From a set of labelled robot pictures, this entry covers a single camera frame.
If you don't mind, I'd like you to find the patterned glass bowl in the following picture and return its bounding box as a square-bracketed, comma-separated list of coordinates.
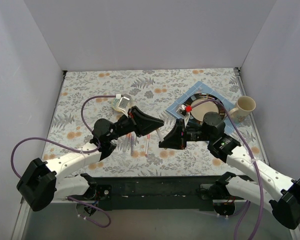
[111, 95, 133, 113]

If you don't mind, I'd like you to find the purple pen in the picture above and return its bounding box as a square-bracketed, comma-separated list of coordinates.
[130, 133, 135, 156]

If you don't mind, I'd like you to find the pink white pen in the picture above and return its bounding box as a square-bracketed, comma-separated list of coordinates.
[145, 134, 151, 157]

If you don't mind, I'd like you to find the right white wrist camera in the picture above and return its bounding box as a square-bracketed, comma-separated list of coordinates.
[176, 104, 192, 127]

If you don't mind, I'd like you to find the cream ceramic mug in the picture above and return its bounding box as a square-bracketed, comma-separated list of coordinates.
[228, 95, 256, 124]

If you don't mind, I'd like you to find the blue checked cloth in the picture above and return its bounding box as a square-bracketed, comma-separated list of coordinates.
[166, 81, 235, 135]

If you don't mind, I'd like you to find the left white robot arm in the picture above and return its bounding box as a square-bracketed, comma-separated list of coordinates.
[16, 106, 164, 212]

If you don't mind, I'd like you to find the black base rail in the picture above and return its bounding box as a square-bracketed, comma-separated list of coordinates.
[67, 176, 251, 212]

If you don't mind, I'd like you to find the yellow white pen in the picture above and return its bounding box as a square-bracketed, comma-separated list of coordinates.
[156, 129, 164, 142]

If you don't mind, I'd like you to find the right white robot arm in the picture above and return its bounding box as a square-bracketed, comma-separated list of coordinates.
[158, 112, 300, 230]

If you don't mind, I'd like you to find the grey highlighter pen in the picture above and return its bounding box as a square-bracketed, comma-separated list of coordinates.
[122, 133, 131, 153]

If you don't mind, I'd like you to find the dark striped plate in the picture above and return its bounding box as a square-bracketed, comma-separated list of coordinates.
[184, 93, 226, 125]

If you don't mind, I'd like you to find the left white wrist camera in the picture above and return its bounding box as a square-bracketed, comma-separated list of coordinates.
[113, 94, 132, 116]

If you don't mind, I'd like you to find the floral table mat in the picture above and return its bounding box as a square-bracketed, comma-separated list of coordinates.
[37, 67, 268, 178]

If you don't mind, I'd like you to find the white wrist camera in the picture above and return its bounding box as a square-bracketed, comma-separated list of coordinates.
[113, 94, 132, 116]
[176, 104, 192, 127]

